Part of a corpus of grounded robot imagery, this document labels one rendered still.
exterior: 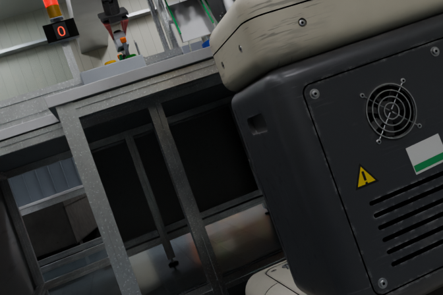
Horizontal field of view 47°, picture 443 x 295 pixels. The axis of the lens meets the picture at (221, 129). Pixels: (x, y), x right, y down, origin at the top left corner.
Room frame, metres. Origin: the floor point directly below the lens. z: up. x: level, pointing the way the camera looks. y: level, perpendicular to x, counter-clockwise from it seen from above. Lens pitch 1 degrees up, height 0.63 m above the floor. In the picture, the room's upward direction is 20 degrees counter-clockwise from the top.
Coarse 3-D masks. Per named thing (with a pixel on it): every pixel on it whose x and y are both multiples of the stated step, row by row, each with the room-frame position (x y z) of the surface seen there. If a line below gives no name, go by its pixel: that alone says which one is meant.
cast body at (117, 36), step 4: (116, 32) 1.89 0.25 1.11; (120, 32) 1.89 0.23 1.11; (124, 32) 1.89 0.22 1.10; (116, 36) 1.88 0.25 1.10; (120, 36) 1.88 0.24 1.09; (124, 36) 1.89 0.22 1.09; (116, 40) 1.87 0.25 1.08; (116, 44) 1.88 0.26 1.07; (120, 44) 1.87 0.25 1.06; (128, 44) 1.88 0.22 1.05; (116, 48) 1.91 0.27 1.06; (120, 48) 1.88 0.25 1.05; (128, 48) 1.92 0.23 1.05
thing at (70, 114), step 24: (168, 72) 1.36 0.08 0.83; (192, 72) 1.38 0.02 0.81; (216, 72) 1.40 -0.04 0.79; (96, 96) 1.32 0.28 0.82; (120, 96) 1.34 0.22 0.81; (144, 96) 1.35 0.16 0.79; (72, 120) 1.29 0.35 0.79; (72, 144) 1.29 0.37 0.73; (96, 168) 1.30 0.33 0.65; (96, 192) 1.30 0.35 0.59; (96, 216) 1.29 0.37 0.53; (120, 240) 1.30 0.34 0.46; (120, 264) 1.30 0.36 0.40; (120, 288) 1.29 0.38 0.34
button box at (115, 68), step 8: (136, 56) 1.66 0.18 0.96; (112, 64) 1.64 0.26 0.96; (120, 64) 1.65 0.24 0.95; (128, 64) 1.65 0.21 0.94; (136, 64) 1.66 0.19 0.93; (144, 64) 1.67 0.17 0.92; (80, 72) 1.62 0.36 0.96; (88, 72) 1.62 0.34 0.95; (96, 72) 1.63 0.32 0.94; (104, 72) 1.63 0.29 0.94; (112, 72) 1.64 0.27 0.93; (120, 72) 1.65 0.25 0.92; (88, 80) 1.62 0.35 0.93; (96, 80) 1.63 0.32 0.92
